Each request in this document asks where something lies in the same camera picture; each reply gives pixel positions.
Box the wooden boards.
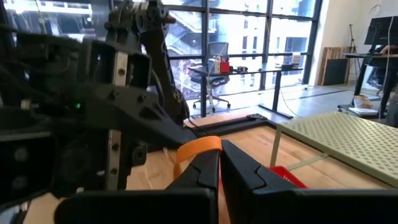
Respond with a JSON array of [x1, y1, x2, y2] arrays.
[[316, 45, 355, 87]]

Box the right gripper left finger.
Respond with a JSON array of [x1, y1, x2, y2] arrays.
[[54, 149, 222, 224]]

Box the black panel on stand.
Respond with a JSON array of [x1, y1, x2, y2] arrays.
[[363, 15, 398, 47]]

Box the orange rubber band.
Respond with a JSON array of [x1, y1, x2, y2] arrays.
[[173, 135, 223, 180]]

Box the person's hand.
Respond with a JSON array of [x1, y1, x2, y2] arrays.
[[379, 45, 398, 55]]

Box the green perforated metal shelf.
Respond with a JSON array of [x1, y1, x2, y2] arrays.
[[269, 111, 398, 189]]

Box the red plastic basket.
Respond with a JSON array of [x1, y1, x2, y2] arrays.
[[267, 165, 309, 190]]

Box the white container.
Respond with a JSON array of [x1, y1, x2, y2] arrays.
[[207, 54, 221, 75]]

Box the beige bag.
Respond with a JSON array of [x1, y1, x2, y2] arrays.
[[354, 94, 369, 108]]

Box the white paper stack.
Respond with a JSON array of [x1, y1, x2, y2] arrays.
[[348, 106, 379, 116]]

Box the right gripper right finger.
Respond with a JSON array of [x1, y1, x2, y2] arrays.
[[221, 139, 398, 224]]

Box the grey mesh office chair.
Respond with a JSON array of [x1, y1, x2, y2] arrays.
[[190, 41, 233, 113]]

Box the black aluminium table frame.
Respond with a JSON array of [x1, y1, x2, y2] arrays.
[[186, 113, 295, 138]]

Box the black standing desk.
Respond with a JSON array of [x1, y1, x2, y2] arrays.
[[187, 63, 304, 119]]

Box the black flat panel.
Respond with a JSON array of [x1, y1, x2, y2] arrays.
[[322, 58, 347, 87]]

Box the black work desk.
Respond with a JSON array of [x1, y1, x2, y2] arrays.
[[337, 43, 398, 125]]

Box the large window dark frame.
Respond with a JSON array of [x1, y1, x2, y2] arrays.
[[0, 0, 323, 119]]

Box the thin dark tripod stand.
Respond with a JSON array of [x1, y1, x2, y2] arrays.
[[348, 24, 359, 74]]

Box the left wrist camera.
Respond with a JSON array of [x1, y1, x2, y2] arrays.
[[0, 132, 57, 205]]

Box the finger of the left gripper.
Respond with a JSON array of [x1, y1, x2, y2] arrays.
[[129, 142, 147, 167], [88, 85, 197, 150]]

